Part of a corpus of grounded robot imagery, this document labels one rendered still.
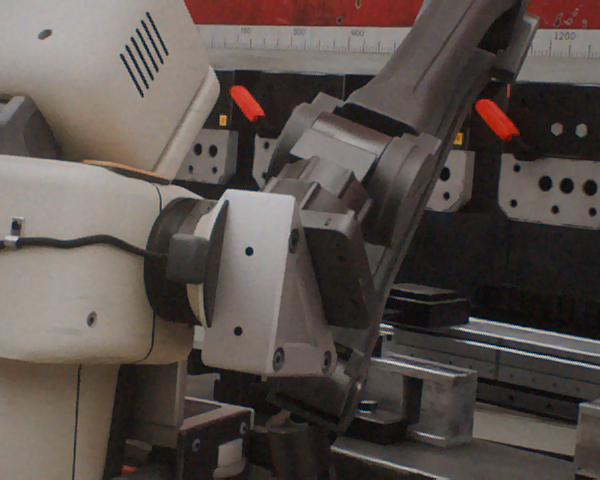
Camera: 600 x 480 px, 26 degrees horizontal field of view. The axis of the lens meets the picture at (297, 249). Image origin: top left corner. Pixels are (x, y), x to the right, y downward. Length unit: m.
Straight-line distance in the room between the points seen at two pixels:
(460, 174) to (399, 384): 0.29
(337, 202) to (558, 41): 0.76
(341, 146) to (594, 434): 0.75
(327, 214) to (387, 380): 0.92
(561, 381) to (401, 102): 0.95
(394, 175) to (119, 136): 0.19
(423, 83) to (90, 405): 0.35
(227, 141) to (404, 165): 0.97
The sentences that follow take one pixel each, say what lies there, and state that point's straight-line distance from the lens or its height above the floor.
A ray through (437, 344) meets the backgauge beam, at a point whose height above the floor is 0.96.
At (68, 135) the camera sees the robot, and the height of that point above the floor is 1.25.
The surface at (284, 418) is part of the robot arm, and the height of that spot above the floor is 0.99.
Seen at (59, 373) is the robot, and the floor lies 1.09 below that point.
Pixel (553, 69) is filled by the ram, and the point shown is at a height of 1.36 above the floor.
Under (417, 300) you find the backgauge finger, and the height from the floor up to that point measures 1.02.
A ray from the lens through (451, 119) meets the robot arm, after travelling 1.25.
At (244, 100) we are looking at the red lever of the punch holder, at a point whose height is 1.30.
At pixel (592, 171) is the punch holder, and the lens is 1.54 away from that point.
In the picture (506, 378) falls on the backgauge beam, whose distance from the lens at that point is 1.93.
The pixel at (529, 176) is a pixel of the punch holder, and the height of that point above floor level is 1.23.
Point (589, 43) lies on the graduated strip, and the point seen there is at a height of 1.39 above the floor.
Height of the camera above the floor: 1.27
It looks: 6 degrees down
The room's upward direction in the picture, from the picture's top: 4 degrees clockwise
